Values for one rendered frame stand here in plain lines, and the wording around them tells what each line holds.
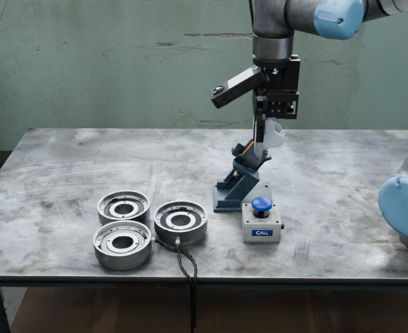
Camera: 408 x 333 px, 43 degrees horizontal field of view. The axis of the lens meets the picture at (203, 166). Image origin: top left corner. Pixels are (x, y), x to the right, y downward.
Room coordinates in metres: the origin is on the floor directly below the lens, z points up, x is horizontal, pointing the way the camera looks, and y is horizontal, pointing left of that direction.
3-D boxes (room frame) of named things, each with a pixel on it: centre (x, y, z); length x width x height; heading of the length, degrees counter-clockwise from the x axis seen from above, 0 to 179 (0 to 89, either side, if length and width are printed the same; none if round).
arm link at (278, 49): (0.96, -0.13, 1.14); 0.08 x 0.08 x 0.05
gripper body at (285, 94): (0.95, -0.14, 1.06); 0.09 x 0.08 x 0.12; 90
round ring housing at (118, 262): (0.77, 0.15, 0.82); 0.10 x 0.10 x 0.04
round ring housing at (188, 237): (0.83, 0.04, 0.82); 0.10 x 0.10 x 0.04
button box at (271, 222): (0.83, -0.12, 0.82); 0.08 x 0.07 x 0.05; 89
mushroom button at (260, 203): (0.83, -0.11, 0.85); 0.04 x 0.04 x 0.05
